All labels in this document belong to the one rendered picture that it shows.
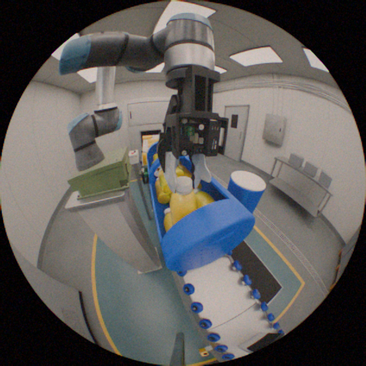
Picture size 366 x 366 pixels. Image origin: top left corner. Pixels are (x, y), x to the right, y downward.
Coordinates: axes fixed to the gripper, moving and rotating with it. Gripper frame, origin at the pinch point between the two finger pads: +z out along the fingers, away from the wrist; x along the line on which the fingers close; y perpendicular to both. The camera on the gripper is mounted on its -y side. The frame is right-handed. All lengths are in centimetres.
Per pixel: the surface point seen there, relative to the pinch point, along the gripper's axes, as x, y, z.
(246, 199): 50, -12, 31
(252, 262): 77, 24, 111
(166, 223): -4.4, -5.8, 20.2
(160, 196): -3.8, -22.4, 20.4
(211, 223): 2.2, 9.5, 3.4
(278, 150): 336, -118, 26
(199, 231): -0.3, 9.6, 4.4
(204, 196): 10.3, -6.4, 11.5
